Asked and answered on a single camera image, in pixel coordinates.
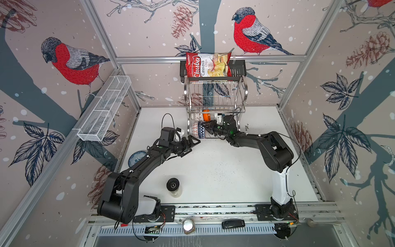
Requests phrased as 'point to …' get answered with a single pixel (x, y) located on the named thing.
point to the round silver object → (189, 226)
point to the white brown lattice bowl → (195, 117)
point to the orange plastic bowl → (207, 117)
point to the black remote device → (233, 223)
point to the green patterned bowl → (201, 117)
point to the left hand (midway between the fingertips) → (196, 145)
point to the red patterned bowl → (194, 129)
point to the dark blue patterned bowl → (201, 130)
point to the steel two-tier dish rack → (208, 99)
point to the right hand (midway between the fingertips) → (199, 128)
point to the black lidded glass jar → (173, 185)
